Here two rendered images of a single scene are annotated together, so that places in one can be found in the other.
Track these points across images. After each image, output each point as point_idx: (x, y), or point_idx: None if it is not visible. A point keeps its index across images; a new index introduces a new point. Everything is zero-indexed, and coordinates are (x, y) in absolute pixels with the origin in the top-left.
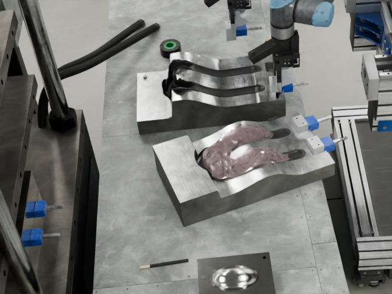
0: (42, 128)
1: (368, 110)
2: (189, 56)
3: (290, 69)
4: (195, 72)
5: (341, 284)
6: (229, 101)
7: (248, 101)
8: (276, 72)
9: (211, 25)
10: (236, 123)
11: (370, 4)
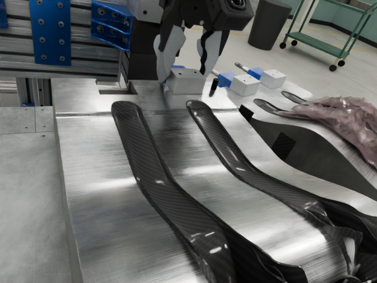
0: None
1: (132, 74)
2: (135, 266)
3: (50, 111)
4: (228, 220)
5: (374, 103)
6: (260, 153)
7: (243, 123)
8: (216, 36)
9: None
10: (322, 133)
11: None
